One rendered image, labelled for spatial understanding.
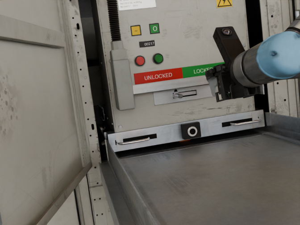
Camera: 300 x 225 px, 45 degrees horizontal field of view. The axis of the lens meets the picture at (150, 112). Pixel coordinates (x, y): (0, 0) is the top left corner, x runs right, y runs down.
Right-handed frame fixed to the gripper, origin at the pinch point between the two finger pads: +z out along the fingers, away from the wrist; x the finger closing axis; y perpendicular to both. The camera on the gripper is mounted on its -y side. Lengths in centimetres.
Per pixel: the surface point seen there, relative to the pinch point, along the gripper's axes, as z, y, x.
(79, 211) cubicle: 27, 32, -39
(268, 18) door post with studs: 18.8, -18.8, 30.1
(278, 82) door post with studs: 22.3, 2.4, 31.8
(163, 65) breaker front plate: 24.8, -8.6, -5.8
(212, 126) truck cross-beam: 27.3, 13.1, 8.2
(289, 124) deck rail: 13.5, 16.3, 27.5
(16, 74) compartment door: -13.7, -3.9, -45.7
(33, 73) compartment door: -5.1, -5.5, -43.2
